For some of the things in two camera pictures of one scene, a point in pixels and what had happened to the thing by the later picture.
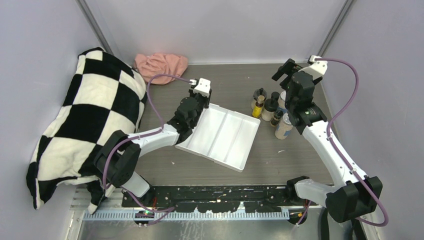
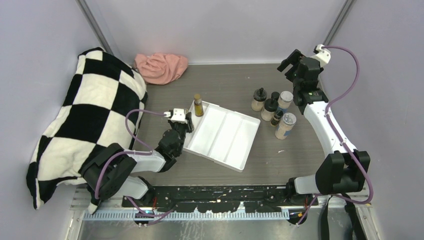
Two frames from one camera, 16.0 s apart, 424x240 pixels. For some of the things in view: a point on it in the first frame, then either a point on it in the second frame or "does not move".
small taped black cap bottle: (278, 114) does not move
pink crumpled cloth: (150, 65) does not move
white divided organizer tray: (224, 137) does not move
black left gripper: (192, 94) -> (188, 125)
